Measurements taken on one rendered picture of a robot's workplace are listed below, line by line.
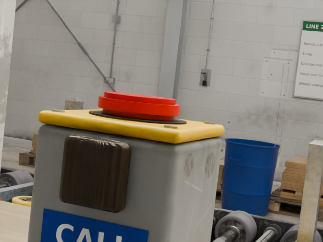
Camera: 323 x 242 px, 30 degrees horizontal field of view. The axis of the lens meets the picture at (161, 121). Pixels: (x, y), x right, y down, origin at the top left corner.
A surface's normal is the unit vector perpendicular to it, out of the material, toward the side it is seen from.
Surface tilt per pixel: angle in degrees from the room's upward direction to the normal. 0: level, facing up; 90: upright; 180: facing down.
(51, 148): 90
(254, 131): 90
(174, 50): 90
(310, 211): 90
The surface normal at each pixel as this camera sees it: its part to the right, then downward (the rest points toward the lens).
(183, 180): 0.92, 0.13
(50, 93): -0.37, 0.03
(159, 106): 0.51, 0.12
